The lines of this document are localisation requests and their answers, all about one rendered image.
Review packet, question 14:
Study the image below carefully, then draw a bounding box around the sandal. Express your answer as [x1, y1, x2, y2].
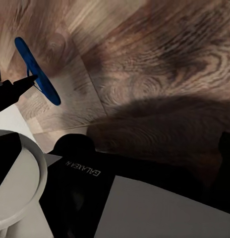
[14, 37, 61, 106]

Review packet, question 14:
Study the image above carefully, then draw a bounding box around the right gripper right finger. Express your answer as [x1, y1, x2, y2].
[218, 132, 230, 166]

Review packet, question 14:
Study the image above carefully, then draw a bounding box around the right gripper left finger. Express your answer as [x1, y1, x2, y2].
[0, 132, 22, 185]

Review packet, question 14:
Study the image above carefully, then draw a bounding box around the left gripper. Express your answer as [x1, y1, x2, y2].
[0, 74, 38, 112]

